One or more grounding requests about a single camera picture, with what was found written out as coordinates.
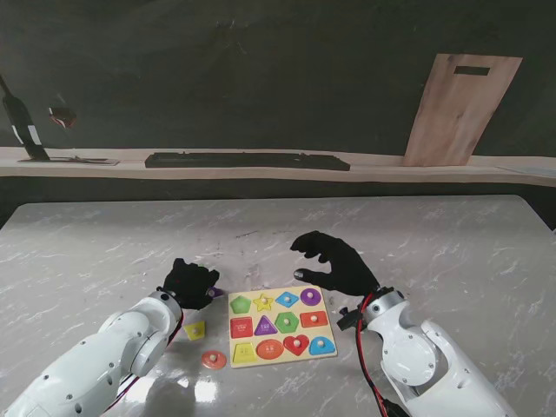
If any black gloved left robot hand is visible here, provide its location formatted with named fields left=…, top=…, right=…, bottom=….
left=162, top=258, right=221, bottom=312

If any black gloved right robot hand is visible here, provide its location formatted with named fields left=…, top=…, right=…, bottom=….
left=289, top=230, right=384, bottom=299

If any yellow trapezoid puzzle piece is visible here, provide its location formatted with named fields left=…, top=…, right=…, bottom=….
left=183, top=321, right=208, bottom=342

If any orange rectangle puzzle piece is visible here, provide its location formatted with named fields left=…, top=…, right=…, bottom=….
left=299, top=308, right=328, bottom=328

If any wooden shape puzzle board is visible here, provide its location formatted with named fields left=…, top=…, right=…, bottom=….
left=227, top=284, right=339, bottom=369

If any blue diamond puzzle piece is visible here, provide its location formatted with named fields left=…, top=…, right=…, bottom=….
left=275, top=289, right=301, bottom=308

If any green hexagon puzzle piece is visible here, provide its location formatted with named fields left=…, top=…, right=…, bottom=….
left=274, top=310, right=301, bottom=334

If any blue semicircle puzzle piece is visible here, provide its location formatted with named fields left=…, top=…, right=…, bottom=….
left=308, top=335, right=338, bottom=356

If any red heart puzzle piece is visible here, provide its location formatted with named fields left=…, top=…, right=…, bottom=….
left=282, top=334, right=310, bottom=357

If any orange oval puzzle piece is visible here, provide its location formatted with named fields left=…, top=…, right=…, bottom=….
left=201, top=350, right=228, bottom=370

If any wooden cutting board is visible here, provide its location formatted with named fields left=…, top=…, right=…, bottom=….
left=401, top=53, right=524, bottom=168

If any long black tray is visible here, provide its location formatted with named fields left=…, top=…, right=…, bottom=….
left=144, top=151, right=351, bottom=172

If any light wooden shelf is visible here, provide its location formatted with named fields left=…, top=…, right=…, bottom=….
left=0, top=146, right=556, bottom=188

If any wine glass with red wine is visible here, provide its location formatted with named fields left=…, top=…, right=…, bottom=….
left=47, top=93, right=86, bottom=162

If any dark wine bottle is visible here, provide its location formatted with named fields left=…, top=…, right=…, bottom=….
left=0, top=76, right=51, bottom=161

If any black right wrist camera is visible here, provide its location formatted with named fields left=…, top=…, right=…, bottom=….
left=336, top=306, right=362, bottom=330

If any red cable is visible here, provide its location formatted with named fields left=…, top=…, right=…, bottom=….
left=355, top=295, right=388, bottom=416
left=103, top=310, right=186, bottom=414

